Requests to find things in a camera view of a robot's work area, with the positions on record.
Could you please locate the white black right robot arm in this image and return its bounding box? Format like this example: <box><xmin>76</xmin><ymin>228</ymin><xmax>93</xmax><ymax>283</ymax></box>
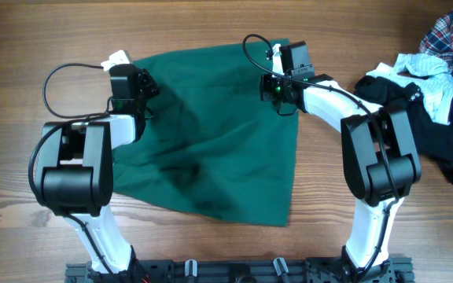
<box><xmin>260</xmin><ymin>74</ymin><xmax>422</xmax><ymax>282</ymax></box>

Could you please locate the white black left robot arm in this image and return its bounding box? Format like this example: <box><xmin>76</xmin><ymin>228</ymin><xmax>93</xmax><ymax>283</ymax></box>
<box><xmin>28</xmin><ymin>64</ymin><xmax>160</xmax><ymax>282</ymax></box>

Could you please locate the green cloth garment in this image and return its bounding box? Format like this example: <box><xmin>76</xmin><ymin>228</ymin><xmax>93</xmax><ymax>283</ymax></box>
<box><xmin>113</xmin><ymin>42</ymin><xmax>299</xmax><ymax>226</ymax></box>

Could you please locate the black cloth garment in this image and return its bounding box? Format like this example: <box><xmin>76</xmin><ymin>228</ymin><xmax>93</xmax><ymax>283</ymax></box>
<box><xmin>354</xmin><ymin>75</ymin><xmax>453</xmax><ymax>185</ymax></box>

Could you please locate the white light-blue striped shirt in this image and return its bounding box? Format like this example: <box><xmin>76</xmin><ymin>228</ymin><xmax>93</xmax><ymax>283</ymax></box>
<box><xmin>366</xmin><ymin>53</ymin><xmax>453</xmax><ymax>125</ymax></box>

